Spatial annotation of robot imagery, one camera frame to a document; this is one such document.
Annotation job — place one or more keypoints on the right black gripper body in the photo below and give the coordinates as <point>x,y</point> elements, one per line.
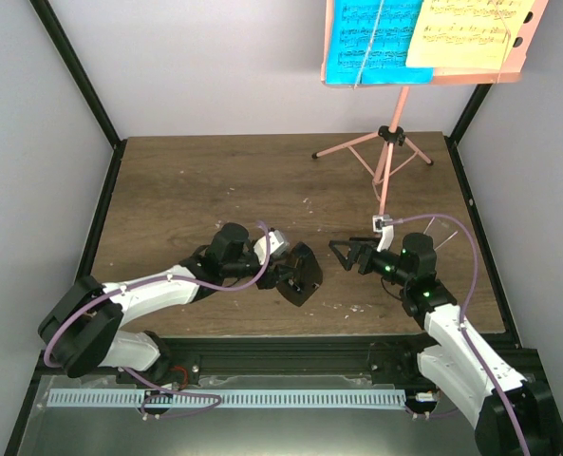
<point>396,276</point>

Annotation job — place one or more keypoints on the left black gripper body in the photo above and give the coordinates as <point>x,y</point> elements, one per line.
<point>268,276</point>

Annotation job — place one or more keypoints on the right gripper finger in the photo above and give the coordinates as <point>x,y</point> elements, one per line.
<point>346,251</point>
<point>366,240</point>

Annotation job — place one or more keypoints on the black metronome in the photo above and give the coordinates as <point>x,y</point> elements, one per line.
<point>299,275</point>

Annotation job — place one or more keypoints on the pink music stand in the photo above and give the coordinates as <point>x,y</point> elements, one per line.
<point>393,136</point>

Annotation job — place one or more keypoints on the yellow sheet music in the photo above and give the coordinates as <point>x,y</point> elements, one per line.
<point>466,34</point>

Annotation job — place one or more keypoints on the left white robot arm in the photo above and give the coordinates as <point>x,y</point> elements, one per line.
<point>84,331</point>

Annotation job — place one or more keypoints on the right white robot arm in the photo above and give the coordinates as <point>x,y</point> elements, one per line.
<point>510,415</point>

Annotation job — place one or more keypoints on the blue sheet music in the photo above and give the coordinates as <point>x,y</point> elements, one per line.
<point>368,44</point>

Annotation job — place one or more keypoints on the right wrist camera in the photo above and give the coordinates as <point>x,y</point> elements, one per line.
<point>382,225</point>

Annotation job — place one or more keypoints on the black aluminium frame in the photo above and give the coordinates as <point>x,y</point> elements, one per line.
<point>317,355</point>

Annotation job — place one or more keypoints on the light blue slotted cable duct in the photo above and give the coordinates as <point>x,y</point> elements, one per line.
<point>230,399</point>

